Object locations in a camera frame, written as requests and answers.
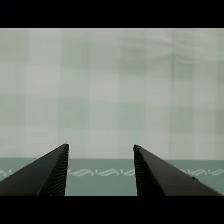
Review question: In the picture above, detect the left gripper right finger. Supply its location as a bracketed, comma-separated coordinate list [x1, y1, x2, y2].
[132, 144, 224, 197]

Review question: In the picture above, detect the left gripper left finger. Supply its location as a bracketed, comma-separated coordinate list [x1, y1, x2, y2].
[0, 142, 70, 197]

